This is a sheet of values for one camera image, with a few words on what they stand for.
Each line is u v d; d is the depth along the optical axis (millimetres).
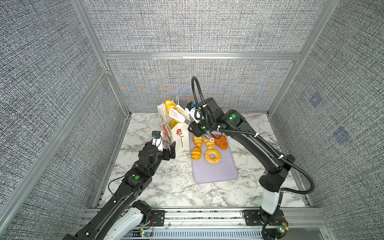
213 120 525
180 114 694
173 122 718
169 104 722
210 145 970
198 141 996
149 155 522
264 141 462
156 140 631
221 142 975
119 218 562
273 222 653
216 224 729
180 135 868
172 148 662
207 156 924
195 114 615
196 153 936
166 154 651
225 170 947
